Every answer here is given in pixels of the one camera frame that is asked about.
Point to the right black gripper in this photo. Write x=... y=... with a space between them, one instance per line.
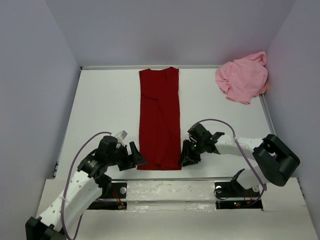
x=188 y=158

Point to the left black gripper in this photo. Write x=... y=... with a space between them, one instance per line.
x=137 y=159

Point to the red t shirt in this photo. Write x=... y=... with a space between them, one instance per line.
x=159 y=125

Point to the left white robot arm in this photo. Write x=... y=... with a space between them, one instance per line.
x=83 y=187

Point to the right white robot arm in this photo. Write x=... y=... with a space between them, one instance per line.
x=276 y=162

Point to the pink t shirt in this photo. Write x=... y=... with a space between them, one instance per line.
x=243 y=79

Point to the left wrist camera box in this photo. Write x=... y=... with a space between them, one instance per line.
x=121 y=136

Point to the metal rail at front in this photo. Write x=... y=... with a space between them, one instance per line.
x=174 y=179

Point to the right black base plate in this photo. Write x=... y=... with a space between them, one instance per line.
x=233 y=197

